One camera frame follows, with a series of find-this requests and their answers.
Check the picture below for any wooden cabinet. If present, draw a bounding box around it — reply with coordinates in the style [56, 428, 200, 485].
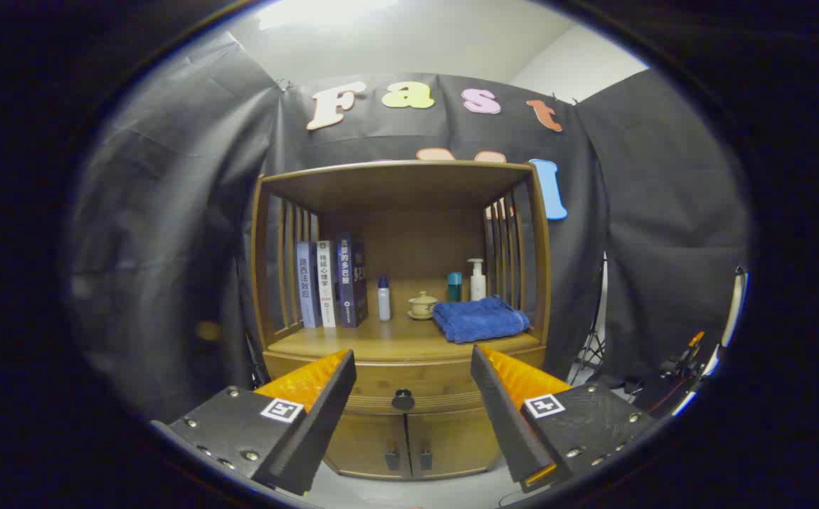
[250, 160, 553, 481]

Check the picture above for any wooden countertop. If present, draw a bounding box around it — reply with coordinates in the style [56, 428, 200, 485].
[268, 279, 545, 361]

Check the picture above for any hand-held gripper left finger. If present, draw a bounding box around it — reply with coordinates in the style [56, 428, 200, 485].
[149, 348, 358, 497]

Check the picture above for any white book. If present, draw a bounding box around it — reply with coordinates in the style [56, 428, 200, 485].
[315, 240, 338, 328]

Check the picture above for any blue folded towel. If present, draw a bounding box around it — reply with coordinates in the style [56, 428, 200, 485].
[432, 296, 531, 345]

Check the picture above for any black tripod stand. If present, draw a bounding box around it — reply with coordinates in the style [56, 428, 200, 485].
[571, 254, 608, 386]

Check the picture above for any dark blue book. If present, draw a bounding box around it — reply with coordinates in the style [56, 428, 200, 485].
[335, 232, 369, 329]

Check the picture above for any black clamp with orange tip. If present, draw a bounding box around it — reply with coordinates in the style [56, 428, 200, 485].
[661, 331, 706, 375]

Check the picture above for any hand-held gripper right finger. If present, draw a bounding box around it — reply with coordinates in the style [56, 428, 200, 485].
[470, 344, 656, 494]

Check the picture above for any white pump bottle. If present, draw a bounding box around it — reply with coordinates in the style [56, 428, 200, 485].
[468, 258, 487, 302]

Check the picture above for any wooden cabinet door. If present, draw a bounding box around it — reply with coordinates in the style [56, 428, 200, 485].
[407, 409, 506, 479]
[323, 412, 411, 481]

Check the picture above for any light blue book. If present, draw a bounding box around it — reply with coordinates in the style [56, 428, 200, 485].
[296, 241, 323, 329]

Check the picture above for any beige lidded teacup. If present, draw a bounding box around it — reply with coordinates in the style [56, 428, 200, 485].
[407, 291, 440, 321]

